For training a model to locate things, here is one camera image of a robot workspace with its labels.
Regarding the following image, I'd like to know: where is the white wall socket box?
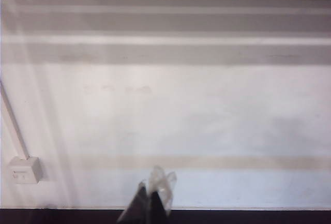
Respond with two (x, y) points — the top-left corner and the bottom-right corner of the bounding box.
(6, 156), (42, 186)

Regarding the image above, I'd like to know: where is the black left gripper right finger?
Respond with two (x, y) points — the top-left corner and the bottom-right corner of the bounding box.
(146, 166), (178, 224)

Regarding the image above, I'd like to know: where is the white cable conduit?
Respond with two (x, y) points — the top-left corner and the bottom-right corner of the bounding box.
(0, 78), (31, 161)

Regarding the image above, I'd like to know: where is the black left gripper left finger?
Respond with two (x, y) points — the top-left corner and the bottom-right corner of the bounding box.
(115, 180), (150, 224)

